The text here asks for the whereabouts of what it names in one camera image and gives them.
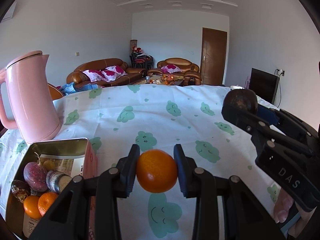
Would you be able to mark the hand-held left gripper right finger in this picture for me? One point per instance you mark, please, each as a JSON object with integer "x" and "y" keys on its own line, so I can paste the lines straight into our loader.
{"x": 181, "y": 172}

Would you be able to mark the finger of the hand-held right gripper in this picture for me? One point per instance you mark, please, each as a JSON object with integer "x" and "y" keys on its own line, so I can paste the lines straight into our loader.
{"x": 240, "y": 117}
{"x": 266, "y": 115}

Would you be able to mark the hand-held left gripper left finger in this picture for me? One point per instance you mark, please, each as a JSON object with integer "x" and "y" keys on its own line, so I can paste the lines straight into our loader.
{"x": 132, "y": 170}

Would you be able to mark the dark brown round fruit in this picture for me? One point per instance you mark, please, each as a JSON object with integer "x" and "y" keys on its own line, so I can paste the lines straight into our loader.
{"x": 242, "y": 100}

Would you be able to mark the small round orange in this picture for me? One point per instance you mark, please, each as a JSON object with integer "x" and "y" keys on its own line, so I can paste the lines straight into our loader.
{"x": 156, "y": 170}

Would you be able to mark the gold metal tin box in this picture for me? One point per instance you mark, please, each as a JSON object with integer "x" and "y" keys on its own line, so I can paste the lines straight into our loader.
{"x": 60, "y": 145}

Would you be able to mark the purple sugarcane piece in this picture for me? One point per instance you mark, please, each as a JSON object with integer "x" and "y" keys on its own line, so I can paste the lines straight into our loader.
{"x": 56, "y": 180}

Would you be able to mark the small yellow fruit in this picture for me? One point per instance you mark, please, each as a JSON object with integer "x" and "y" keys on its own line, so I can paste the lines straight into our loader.
{"x": 50, "y": 165}

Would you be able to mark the large orange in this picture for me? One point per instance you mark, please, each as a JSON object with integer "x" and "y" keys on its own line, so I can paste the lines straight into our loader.
{"x": 47, "y": 202}

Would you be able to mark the large purple round fruit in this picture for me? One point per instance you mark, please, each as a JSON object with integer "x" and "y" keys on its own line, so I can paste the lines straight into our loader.
{"x": 35, "y": 176}

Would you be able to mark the oval mandarin orange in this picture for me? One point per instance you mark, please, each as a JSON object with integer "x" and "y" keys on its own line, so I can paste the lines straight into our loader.
{"x": 31, "y": 206}

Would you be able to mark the dark brown wrinkled fruit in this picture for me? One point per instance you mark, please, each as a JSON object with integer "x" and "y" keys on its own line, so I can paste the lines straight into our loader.
{"x": 20, "y": 191}

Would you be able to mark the person's right hand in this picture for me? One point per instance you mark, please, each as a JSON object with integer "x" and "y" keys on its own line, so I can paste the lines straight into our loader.
{"x": 281, "y": 207}

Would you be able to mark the white mug with blue print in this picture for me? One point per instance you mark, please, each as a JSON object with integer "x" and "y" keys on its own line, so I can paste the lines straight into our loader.
{"x": 237, "y": 87}

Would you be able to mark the black television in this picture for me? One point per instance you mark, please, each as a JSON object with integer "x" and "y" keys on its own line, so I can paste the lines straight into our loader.
{"x": 262, "y": 85}

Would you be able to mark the white cloud print tablecloth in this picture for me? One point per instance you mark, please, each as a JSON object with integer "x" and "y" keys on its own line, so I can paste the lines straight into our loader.
{"x": 162, "y": 115}

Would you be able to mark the printed paper sheet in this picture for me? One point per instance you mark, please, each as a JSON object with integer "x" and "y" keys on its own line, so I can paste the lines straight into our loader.
{"x": 67, "y": 163}

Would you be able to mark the brown wooden door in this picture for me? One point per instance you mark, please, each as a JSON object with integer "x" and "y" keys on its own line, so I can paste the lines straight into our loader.
{"x": 213, "y": 55}

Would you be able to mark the brown leather armchair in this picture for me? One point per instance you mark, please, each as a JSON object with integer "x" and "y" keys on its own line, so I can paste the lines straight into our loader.
{"x": 180, "y": 62}

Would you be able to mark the pink floral pillow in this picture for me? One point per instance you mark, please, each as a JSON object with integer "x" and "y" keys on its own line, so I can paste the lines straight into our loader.
{"x": 171, "y": 68}
{"x": 93, "y": 75}
{"x": 113, "y": 72}

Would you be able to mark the dark coffee table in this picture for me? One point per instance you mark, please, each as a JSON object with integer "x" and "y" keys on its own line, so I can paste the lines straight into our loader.
{"x": 142, "y": 81}

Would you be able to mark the blue jeans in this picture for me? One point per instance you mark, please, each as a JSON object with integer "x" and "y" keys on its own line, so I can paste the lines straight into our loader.
{"x": 71, "y": 88}

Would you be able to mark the brown leather sofa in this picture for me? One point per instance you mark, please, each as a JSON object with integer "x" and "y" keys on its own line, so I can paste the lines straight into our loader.
{"x": 107, "y": 63}

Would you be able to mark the orange wooden chair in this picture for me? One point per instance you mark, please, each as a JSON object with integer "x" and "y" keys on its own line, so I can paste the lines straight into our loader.
{"x": 55, "y": 92}

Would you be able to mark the stacked dark chairs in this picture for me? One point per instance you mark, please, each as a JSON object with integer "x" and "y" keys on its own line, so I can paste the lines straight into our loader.
{"x": 141, "y": 59}

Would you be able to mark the ceiling vent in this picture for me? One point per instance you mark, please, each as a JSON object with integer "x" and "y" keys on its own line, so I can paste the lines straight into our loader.
{"x": 207, "y": 5}

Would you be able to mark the pink electric kettle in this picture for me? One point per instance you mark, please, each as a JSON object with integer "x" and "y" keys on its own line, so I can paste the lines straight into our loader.
{"x": 32, "y": 97}

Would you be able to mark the tall patterned vase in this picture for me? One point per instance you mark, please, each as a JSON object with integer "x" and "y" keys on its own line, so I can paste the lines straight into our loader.
{"x": 133, "y": 45}

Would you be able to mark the white air conditioner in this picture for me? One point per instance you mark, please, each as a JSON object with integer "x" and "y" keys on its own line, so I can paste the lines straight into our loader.
{"x": 10, "y": 12}

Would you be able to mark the wall power outlet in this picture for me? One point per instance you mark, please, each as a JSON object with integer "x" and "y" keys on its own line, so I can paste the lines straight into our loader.
{"x": 281, "y": 72}

